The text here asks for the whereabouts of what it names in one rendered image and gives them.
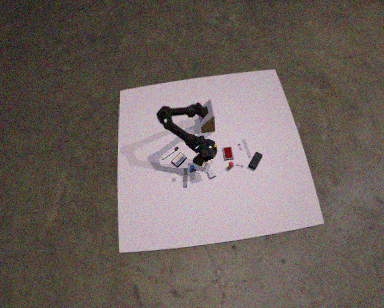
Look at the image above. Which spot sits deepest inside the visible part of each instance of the dark red ink pad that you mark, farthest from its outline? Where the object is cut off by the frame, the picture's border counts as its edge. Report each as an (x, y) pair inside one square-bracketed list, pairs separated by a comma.
[(228, 153)]

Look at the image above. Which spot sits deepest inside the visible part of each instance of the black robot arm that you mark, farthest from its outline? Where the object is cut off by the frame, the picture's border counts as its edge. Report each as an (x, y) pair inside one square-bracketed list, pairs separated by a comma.
[(191, 140)]

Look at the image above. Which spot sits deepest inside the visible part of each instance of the black stamp pad tin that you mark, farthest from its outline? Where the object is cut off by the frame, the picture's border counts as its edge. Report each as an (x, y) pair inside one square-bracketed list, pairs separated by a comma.
[(179, 159)]

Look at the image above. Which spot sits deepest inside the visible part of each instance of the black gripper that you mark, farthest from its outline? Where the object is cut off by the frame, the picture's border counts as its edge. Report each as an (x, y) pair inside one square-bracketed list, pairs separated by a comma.
[(197, 160)]

